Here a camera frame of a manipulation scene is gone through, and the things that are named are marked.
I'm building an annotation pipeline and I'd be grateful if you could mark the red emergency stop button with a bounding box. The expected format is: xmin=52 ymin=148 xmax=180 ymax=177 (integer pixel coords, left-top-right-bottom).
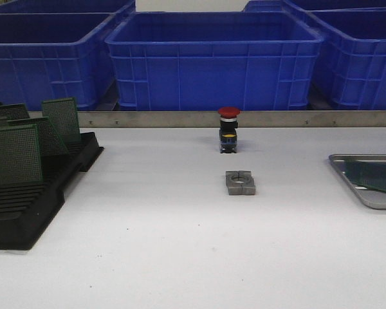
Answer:
xmin=217 ymin=107 xmax=241 ymax=153

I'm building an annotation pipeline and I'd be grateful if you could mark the right blue plastic crate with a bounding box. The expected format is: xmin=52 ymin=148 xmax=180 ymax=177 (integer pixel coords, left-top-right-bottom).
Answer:
xmin=308 ymin=10 xmax=386 ymax=110

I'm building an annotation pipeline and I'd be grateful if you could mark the silver metal tray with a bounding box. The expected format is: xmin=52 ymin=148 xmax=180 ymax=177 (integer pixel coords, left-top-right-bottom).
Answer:
xmin=329 ymin=154 xmax=386 ymax=210

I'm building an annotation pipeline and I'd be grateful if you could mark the black slotted board rack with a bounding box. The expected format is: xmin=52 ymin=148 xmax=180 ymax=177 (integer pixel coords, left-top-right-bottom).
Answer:
xmin=0 ymin=132 xmax=104 ymax=250

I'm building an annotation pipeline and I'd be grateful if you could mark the left blue plastic crate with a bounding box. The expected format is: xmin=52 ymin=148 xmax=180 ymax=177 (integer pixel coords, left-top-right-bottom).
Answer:
xmin=0 ymin=13 xmax=116 ymax=111

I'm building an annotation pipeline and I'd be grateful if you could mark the grey metal clamp block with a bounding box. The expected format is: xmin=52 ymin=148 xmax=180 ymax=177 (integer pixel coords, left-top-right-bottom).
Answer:
xmin=225 ymin=171 xmax=256 ymax=196

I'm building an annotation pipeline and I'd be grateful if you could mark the blue plastic crate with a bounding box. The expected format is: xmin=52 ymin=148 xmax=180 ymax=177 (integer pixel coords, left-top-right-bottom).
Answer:
xmin=0 ymin=13 xmax=116 ymax=111
xmin=106 ymin=12 xmax=322 ymax=111
xmin=308 ymin=10 xmax=386 ymax=110

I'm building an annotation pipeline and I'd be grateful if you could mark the far right blue crate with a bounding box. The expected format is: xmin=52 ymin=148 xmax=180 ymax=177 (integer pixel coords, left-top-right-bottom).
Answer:
xmin=243 ymin=0 xmax=386 ymax=12

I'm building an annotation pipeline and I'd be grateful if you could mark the far left blue crate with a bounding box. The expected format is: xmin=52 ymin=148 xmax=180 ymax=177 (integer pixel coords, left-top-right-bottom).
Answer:
xmin=0 ymin=0 xmax=135 ymax=14

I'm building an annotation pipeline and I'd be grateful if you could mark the steel table edge rail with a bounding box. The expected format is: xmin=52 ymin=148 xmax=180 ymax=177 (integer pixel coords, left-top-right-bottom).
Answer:
xmin=78 ymin=111 xmax=386 ymax=128

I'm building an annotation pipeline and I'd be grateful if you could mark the left edge green circuit board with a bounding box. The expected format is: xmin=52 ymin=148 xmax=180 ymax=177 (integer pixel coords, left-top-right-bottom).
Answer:
xmin=0 ymin=124 xmax=43 ymax=186

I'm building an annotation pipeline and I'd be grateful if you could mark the centre blue plastic crate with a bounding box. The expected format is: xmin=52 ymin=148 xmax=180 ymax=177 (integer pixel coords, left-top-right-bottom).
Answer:
xmin=106 ymin=12 xmax=322 ymax=111

